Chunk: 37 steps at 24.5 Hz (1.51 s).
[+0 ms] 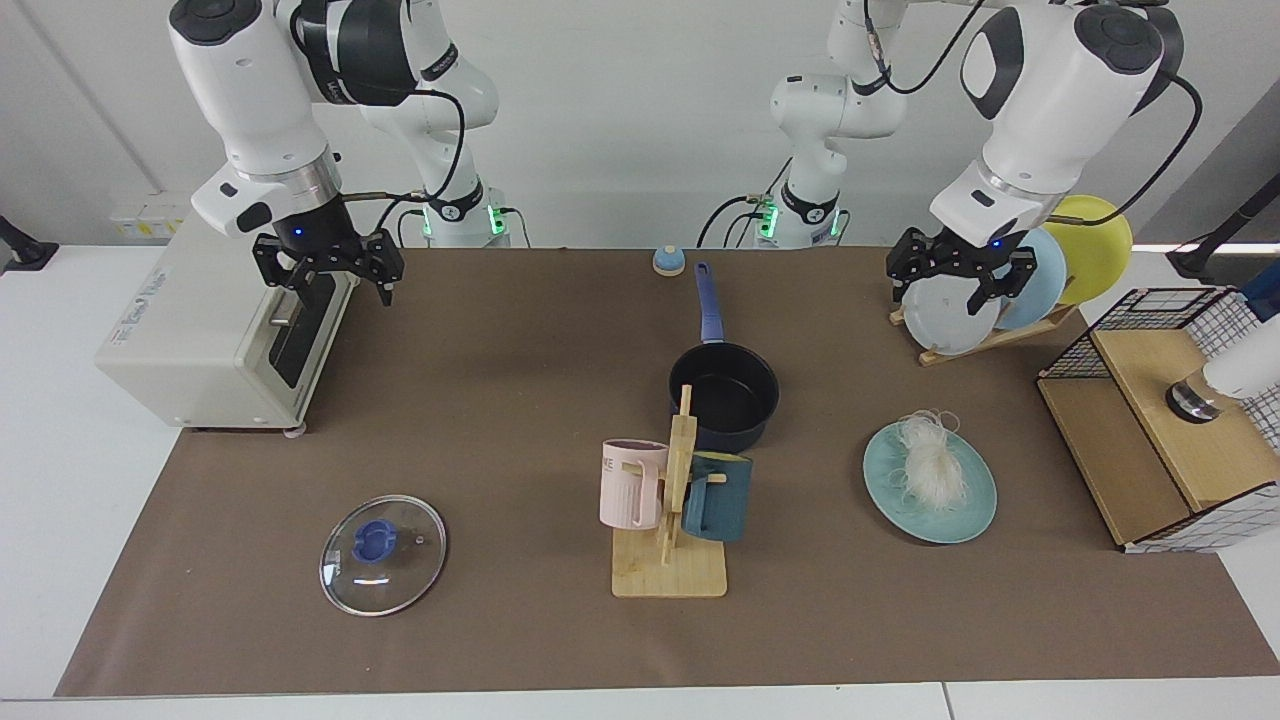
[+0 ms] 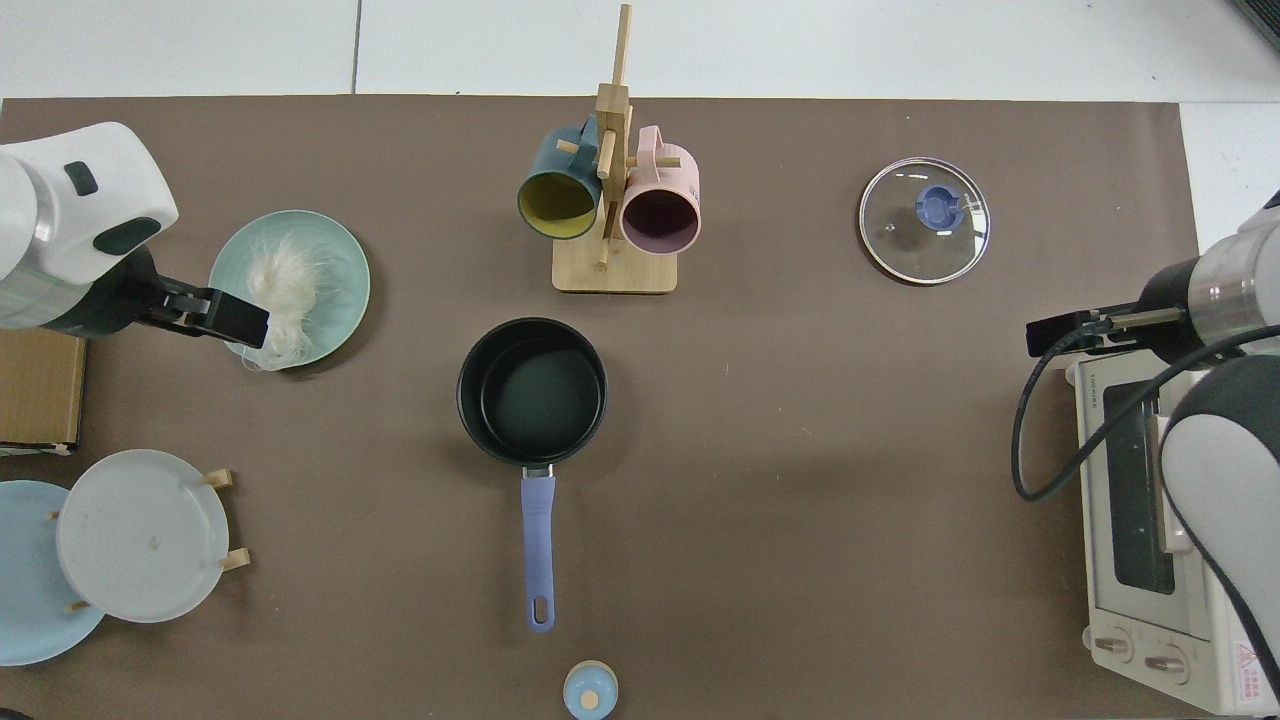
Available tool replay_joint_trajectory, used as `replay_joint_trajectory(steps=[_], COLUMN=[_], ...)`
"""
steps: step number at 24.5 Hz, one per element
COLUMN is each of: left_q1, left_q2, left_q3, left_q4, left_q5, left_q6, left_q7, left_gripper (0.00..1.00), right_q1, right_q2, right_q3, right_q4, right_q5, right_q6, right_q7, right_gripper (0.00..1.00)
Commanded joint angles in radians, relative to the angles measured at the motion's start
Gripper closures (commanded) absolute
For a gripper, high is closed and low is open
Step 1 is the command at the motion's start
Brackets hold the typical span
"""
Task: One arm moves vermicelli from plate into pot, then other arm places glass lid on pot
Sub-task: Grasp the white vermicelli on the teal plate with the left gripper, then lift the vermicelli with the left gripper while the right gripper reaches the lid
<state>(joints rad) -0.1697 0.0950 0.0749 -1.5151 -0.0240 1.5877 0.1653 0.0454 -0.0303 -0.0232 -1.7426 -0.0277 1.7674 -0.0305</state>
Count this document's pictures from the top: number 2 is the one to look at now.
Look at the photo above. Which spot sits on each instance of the white vermicelli bundle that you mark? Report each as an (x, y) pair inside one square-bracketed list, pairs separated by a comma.
[(285, 290)]

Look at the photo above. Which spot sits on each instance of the glass lid with blue knob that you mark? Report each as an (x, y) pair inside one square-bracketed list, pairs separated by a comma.
[(900, 240)]

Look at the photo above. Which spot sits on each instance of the pale green plate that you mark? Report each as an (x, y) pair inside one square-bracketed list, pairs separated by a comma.
[(340, 250)]

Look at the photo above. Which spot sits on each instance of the grey plate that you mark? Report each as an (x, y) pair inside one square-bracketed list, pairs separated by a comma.
[(140, 540)]

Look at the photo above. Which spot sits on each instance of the wooden plate rack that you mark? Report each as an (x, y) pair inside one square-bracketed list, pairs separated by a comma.
[(236, 560)]

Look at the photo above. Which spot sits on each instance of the light blue plate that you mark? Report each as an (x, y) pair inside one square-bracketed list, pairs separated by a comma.
[(30, 600)]

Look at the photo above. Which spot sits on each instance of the pale toaster oven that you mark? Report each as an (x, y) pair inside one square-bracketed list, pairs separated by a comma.
[(1110, 610)]

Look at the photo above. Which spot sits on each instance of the brown table cloth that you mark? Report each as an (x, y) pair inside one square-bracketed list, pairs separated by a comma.
[(800, 450)]

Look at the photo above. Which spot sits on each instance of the dark ribbed object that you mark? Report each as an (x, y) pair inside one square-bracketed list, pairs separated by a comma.
[(1262, 18)]

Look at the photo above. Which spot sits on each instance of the dark teal cup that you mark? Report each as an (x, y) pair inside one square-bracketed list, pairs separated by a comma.
[(545, 165)]

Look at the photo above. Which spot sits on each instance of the wooden cup stand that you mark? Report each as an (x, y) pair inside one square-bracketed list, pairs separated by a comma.
[(612, 272)]

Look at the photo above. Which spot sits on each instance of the pink cup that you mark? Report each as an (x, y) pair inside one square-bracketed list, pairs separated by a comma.
[(665, 180)]

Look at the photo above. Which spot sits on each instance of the small blue round thing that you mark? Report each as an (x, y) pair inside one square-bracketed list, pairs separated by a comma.
[(590, 692)]

